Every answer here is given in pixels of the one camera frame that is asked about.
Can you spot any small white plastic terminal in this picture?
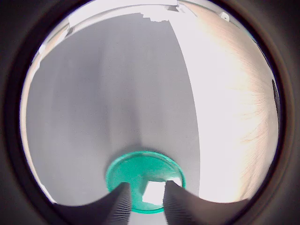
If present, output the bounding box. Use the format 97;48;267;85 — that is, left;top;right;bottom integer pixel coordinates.
142;180;168;204

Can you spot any round green lid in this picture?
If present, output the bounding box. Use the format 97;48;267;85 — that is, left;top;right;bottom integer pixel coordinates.
105;150;187;215

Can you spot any dark grey mat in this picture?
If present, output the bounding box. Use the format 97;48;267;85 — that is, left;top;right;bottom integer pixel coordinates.
25;13;202;225

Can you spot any small white object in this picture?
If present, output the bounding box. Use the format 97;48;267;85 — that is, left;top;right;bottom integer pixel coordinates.
220;11;232;23

